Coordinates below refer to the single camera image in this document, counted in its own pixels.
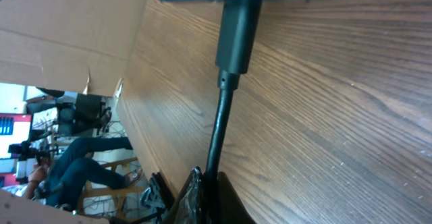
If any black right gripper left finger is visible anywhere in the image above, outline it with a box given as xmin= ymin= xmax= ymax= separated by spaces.
xmin=162 ymin=167 xmax=205 ymax=224

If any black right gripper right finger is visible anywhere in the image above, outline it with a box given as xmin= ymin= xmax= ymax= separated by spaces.
xmin=212 ymin=172 xmax=256 ymax=224

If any black USB charging cable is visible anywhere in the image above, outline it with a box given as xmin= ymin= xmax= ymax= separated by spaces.
xmin=202 ymin=0 xmax=263 ymax=224

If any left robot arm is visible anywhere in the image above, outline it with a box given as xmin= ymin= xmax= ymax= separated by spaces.
xmin=1 ymin=190 xmax=109 ymax=224

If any wooden chair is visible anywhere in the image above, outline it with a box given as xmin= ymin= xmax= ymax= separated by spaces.
xmin=76 ymin=156 xmax=149 ymax=215

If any seated person in jeans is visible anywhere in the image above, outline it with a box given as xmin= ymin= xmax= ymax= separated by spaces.
xmin=22 ymin=137 xmax=143 ymax=209

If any black office chair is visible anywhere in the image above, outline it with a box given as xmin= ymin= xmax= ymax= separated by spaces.
xmin=24 ymin=88 xmax=112 ymax=136

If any red and white monitor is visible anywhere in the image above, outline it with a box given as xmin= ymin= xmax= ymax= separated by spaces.
xmin=1 ymin=113 xmax=32 ymax=159

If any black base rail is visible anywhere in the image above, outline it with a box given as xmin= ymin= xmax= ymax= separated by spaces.
xmin=140 ymin=172 xmax=175 ymax=220

